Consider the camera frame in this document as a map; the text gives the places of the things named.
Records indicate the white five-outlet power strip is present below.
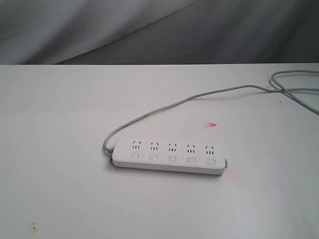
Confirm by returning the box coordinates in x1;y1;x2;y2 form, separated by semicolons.
112;138;228;176

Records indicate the grey backdrop cloth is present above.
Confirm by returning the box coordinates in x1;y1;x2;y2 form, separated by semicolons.
0;0;319;65

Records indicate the grey power cable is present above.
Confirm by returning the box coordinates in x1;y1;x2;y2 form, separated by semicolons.
102;69;319;155

